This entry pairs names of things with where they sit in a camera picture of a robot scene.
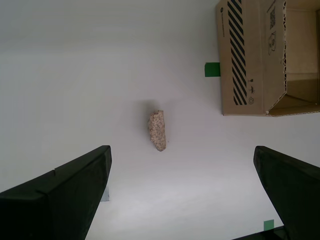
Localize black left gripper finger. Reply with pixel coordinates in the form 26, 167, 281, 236
253, 145, 320, 240
0, 145, 112, 240

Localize speckled pinkish granite rock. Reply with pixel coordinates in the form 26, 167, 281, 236
146, 110, 167, 153

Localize open cardboard box black stripes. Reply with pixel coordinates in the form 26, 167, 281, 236
216, 0, 320, 117

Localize green tape square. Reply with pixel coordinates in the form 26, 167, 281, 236
204, 62, 221, 78
263, 219, 275, 232

